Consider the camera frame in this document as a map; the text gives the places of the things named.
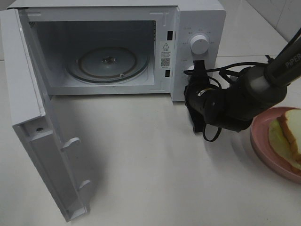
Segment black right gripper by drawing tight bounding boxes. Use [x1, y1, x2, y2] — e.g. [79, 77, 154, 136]
[184, 60, 212, 133]

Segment pink round plate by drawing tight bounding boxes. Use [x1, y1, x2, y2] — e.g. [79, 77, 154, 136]
[250, 107, 301, 184]

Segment white bread sandwich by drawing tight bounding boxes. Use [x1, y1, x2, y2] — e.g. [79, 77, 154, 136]
[268, 109, 301, 173]

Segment white microwave door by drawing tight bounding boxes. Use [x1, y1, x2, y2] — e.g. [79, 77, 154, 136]
[0, 9, 91, 221]

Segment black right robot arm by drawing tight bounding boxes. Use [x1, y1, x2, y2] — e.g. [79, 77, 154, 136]
[184, 31, 301, 134]

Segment upper white power knob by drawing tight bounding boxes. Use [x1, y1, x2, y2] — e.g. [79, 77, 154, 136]
[190, 34, 209, 55]

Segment glass microwave turntable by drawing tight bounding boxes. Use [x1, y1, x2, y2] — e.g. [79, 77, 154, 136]
[66, 46, 150, 84]

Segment white microwave oven body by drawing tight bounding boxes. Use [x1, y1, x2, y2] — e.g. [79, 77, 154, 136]
[6, 0, 226, 102]

